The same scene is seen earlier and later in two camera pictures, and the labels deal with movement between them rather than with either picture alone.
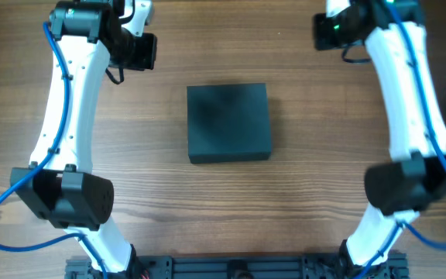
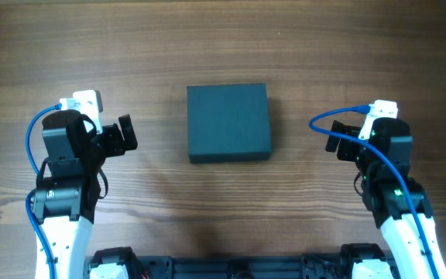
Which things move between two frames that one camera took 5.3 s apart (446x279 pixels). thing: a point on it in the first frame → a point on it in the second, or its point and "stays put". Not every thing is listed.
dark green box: [228, 122] stays put
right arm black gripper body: [324, 32] → [348, 141]
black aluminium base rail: [240, 268] stays put
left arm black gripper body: [142, 51] → [115, 139]
